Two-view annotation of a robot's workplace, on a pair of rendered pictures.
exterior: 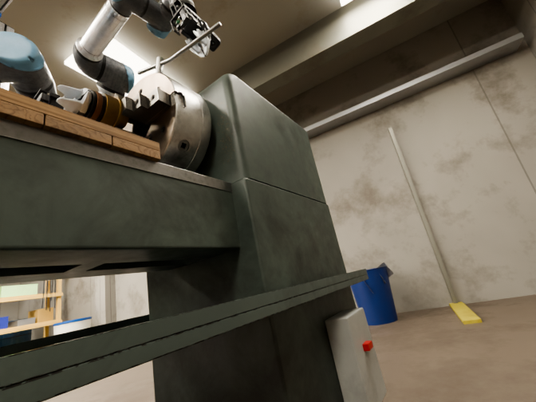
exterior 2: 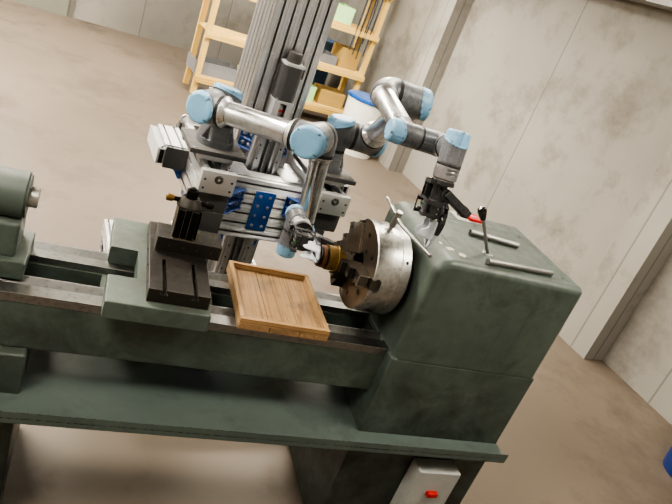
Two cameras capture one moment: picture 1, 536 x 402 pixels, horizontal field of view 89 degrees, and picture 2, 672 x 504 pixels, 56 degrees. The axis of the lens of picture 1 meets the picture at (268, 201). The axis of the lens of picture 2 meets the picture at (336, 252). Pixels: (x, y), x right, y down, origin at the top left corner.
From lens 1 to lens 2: 1.85 m
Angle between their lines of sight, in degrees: 53
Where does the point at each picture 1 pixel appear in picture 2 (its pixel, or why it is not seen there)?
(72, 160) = (276, 342)
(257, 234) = (376, 396)
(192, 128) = (377, 303)
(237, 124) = (416, 316)
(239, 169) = (395, 348)
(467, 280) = not seen: outside the picture
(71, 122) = (280, 329)
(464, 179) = not seen: outside the picture
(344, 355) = (406, 483)
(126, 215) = (293, 366)
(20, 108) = (261, 327)
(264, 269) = (368, 415)
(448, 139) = not seen: outside the picture
